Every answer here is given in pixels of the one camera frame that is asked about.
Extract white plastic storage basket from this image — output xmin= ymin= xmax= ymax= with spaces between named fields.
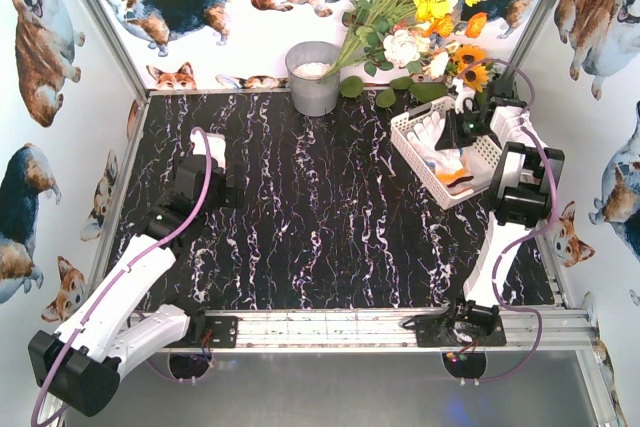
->
xmin=391 ymin=97 xmax=501 ymax=209

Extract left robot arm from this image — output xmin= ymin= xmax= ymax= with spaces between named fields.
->
xmin=28 ymin=153 xmax=244 ymax=417

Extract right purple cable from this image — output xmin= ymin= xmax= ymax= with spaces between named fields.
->
xmin=455 ymin=59 xmax=559 ymax=388

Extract blue dotted glove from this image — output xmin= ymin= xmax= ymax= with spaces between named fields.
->
xmin=406 ymin=112 xmax=473 ymax=188

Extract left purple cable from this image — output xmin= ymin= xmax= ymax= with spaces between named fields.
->
xmin=30 ymin=126 xmax=212 ymax=427

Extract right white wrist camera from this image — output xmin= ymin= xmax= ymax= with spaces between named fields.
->
xmin=452 ymin=77 xmax=475 ymax=114

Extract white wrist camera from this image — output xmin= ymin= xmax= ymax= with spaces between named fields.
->
xmin=190 ymin=130 xmax=226 ymax=171
xmin=452 ymin=77 xmax=475 ymax=114

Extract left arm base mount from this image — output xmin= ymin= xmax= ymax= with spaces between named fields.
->
xmin=165 ymin=314 xmax=239 ymax=349

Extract grey metal bucket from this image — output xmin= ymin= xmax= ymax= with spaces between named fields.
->
xmin=285 ymin=41 xmax=340 ymax=117

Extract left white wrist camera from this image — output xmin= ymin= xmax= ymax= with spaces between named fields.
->
xmin=190 ymin=130 xmax=226 ymax=171

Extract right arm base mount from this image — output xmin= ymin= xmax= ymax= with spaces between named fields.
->
xmin=400 ymin=315 xmax=507 ymax=348

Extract artificial flower bouquet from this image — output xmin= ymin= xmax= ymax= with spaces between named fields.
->
xmin=322 ymin=0 xmax=500 ymax=93

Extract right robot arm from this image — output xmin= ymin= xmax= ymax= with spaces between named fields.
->
xmin=435 ymin=78 xmax=564 ymax=309

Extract aluminium front rail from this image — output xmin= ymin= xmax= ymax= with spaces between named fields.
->
xmin=57 ymin=309 xmax=596 ymax=354

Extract purple cable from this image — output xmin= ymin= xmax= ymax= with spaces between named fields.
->
xmin=455 ymin=59 xmax=559 ymax=388
xmin=30 ymin=126 xmax=212 ymax=427

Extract cream rubber glove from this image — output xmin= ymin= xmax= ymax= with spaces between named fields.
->
xmin=446 ymin=175 xmax=474 ymax=196

